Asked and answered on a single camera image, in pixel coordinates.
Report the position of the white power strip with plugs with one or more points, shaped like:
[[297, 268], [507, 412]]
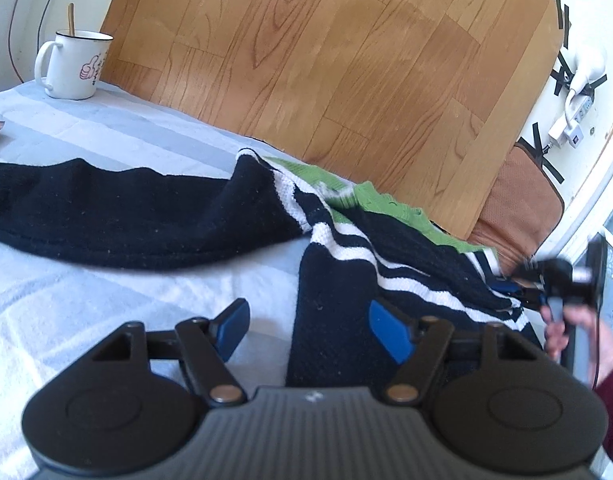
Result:
[[561, 72]]

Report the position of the person's right hand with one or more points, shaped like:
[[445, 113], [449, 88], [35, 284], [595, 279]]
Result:
[[609, 345]]

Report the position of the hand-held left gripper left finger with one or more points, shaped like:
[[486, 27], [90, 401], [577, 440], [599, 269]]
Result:
[[235, 322]]

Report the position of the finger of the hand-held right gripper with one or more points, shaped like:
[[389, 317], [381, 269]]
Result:
[[506, 287]]

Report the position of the white enamel mug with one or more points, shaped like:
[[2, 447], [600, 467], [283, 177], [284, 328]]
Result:
[[74, 67]]

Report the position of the white charger plug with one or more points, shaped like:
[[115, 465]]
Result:
[[566, 132]]

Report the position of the brown mesh cushion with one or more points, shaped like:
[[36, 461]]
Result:
[[516, 200]]

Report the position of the wooden stick in mug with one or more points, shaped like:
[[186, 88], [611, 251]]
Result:
[[71, 17]]

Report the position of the black tape strip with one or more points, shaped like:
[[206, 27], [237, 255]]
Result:
[[562, 7]]

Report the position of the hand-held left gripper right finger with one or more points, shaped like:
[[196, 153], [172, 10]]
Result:
[[386, 330]]

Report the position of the blue white striped bed sheet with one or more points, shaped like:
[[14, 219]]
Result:
[[111, 125]]

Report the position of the black tape cross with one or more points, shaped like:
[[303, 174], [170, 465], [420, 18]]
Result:
[[541, 155]]

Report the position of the black sweater white green stripes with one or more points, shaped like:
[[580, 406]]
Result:
[[136, 210]]

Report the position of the wood pattern wall board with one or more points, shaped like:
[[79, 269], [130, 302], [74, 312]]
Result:
[[336, 60]]

